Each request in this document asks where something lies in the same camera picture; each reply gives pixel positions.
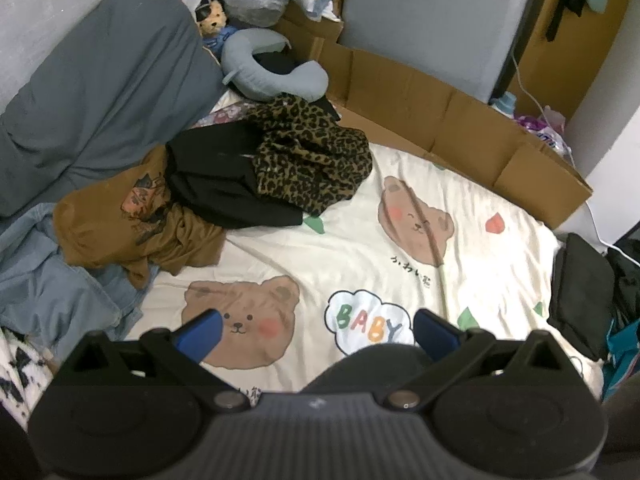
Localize leopard print pants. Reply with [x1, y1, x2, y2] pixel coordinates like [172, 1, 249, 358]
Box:
[245, 94, 375, 217]

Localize pink plastic bag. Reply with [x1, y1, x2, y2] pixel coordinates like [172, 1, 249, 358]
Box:
[542, 105, 567, 131]

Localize teddy bear toy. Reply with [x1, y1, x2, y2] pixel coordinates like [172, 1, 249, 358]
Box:
[195, 0, 236, 56]

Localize detergent bottle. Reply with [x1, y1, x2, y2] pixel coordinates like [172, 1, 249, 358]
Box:
[490, 91, 518, 120]

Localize purple white packet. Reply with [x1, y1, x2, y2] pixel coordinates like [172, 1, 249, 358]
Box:
[515, 114, 573, 153]

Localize teal printed bag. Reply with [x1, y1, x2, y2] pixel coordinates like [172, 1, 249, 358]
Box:
[602, 317, 640, 401]

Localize black folded cloth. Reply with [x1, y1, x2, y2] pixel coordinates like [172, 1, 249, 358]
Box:
[547, 232, 618, 361]

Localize grey appliance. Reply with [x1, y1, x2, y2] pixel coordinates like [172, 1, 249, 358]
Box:
[337, 0, 531, 106]

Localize grey pillow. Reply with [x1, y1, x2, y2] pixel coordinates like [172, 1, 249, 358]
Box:
[0, 0, 226, 218]

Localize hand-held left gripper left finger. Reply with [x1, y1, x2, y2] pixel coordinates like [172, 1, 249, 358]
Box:
[62, 308, 253, 413]

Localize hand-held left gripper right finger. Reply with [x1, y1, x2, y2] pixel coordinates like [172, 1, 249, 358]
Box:
[382, 308, 576, 411]

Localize blue denim garment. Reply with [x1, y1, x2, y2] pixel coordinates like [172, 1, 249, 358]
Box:
[0, 203, 161, 361]

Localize clear plastic bag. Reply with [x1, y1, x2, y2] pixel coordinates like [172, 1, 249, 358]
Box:
[220, 0, 291, 28]

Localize brown printed t-shirt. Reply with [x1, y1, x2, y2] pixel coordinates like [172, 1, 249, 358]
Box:
[52, 145, 228, 290]

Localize bear printed bed sheet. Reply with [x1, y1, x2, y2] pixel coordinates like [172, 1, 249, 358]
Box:
[122, 90, 606, 396]

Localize folded black clothes pile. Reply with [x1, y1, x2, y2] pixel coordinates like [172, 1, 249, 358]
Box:
[605, 240, 640, 326]

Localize black garment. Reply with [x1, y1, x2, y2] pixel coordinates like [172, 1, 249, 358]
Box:
[165, 101, 305, 231]

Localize black and white blanket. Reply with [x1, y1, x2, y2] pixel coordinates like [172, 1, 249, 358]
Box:
[0, 327, 66, 431]

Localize grey-blue neck pillow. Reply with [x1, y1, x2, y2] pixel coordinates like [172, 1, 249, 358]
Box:
[220, 27, 330, 103]

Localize brown cardboard sheet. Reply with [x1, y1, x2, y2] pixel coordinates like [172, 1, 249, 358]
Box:
[272, 0, 593, 231]

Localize white cable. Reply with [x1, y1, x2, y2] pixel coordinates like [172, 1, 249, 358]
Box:
[510, 45, 640, 256]

